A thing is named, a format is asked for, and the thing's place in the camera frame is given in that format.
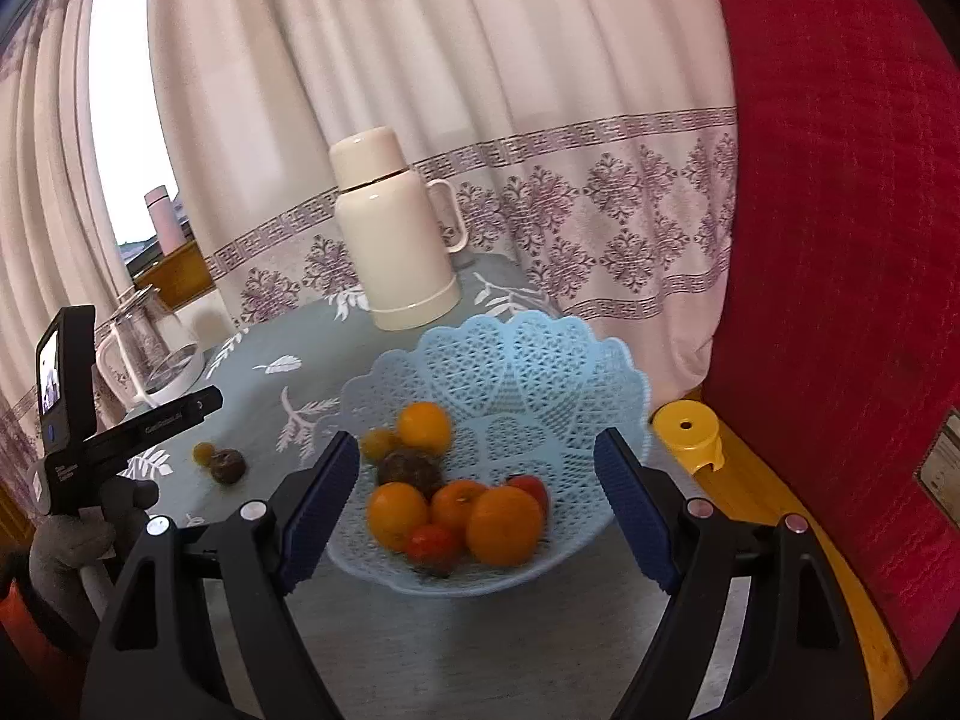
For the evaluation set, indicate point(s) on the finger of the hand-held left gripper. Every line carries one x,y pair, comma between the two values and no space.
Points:
180,416

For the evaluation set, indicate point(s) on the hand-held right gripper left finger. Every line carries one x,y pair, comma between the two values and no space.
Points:
319,510

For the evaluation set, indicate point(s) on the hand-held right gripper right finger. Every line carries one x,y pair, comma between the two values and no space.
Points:
637,510

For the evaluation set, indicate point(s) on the yellow-green longan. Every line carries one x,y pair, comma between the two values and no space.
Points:
202,452
379,442

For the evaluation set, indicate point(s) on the brown kiwi fruit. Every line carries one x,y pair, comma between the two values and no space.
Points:
226,465

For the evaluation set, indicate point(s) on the large orange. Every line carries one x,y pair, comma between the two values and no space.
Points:
397,514
504,525

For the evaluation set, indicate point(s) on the purple passion fruit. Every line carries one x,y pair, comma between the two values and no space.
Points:
409,469

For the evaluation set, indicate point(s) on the small red tomato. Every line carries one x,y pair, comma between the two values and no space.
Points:
532,491

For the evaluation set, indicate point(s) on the large red tomato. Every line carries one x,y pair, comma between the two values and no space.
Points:
433,544

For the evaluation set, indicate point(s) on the small orange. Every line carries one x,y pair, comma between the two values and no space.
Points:
457,502
424,427

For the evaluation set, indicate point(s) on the light blue plastic basket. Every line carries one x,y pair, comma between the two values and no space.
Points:
525,375

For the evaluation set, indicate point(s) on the person's left forearm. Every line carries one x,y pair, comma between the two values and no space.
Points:
52,637

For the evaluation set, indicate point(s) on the person's left hand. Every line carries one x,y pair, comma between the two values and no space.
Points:
71,544

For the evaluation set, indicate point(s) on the yellow plastic stool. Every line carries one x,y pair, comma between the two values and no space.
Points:
686,435

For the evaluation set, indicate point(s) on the wooden window sill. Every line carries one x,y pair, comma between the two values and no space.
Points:
180,270

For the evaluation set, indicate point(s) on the pink bottle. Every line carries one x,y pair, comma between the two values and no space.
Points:
163,221

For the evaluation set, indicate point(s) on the grey leaf-print tablecloth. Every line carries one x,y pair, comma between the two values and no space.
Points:
487,652

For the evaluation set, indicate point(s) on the patterned beige curtain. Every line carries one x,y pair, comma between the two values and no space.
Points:
450,52
45,202

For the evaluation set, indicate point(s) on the cream thermos flask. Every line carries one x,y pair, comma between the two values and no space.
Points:
394,240

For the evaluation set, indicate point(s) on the grey tag on red cloth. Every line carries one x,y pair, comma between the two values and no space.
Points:
941,465

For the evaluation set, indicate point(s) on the window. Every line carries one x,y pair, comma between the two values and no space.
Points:
127,90

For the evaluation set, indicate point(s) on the red cloth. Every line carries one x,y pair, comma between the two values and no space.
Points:
840,240

